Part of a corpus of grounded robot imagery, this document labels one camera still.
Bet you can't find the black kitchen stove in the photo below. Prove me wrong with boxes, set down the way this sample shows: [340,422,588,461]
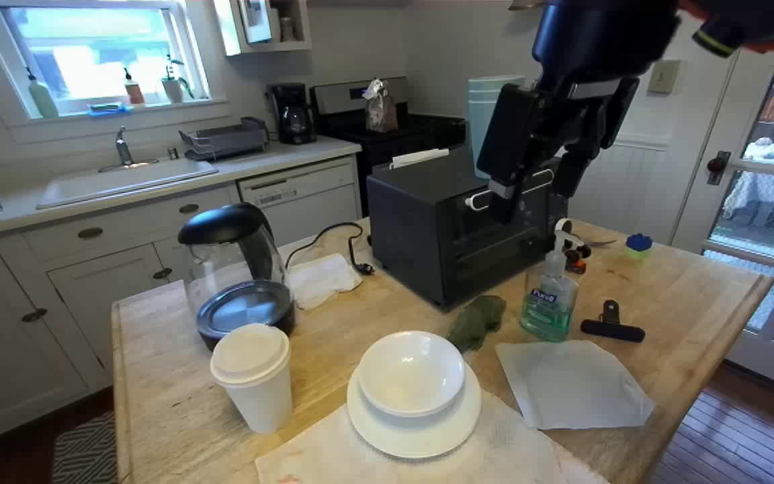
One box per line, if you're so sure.
[308,75,464,211]

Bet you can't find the clear plastic bag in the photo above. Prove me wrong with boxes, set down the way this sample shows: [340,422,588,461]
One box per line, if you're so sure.
[288,252,363,310]

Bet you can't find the stacked teal cups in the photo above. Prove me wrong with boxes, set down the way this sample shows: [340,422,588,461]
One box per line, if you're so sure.
[467,75,523,152]

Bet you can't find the white plate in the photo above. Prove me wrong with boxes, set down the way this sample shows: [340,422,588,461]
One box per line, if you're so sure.
[346,371,484,461]

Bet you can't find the green cloth rag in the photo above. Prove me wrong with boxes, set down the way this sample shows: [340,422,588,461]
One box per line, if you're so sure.
[445,295,506,352]

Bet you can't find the black toaster oven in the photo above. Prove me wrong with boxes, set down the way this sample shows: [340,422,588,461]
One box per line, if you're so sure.
[365,152,568,310]

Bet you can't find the chrome faucet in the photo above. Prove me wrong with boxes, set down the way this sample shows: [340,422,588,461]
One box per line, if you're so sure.
[115,126,133,166]

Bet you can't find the white folded napkin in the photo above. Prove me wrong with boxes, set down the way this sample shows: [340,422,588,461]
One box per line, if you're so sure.
[498,342,655,431]

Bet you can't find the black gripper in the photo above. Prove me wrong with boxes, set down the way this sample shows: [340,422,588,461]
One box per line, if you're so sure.
[479,75,636,221]

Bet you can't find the grey dish rack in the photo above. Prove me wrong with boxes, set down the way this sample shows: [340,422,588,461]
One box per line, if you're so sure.
[179,115,268,161]

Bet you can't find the black binder clip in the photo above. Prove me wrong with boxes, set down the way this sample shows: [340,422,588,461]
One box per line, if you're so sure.
[580,299,645,344]

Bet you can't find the black power cord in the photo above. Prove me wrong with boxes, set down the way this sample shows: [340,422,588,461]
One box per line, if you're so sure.
[280,217,375,281]

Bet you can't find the green hand soap bottle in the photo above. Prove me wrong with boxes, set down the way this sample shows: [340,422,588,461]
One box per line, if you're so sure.
[522,217,577,342]

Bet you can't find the small red black object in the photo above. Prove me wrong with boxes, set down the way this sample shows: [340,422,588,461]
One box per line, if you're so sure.
[562,242,590,275]

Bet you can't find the black glass electric kettle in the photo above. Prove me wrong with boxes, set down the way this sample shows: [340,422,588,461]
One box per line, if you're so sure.
[176,201,295,348]

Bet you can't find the white foam cup with lid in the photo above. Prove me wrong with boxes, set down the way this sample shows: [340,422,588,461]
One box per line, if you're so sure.
[209,325,292,433]

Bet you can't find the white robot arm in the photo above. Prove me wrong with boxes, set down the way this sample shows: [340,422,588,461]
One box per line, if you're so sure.
[479,0,774,221]

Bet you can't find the white dishwasher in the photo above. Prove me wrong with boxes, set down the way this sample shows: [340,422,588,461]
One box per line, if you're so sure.
[236,157,361,246]

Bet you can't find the white kitchen sink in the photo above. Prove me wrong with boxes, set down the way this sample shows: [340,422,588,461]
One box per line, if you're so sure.
[38,158,215,211]

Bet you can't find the white bowl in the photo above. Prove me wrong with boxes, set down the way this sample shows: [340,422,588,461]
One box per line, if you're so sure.
[357,330,464,419]

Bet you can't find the black coffee maker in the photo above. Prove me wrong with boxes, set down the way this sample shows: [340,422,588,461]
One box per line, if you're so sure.
[268,83,314,146]

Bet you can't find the white paper towel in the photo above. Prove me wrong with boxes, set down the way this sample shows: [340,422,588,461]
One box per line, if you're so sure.
[254,396,608,484]

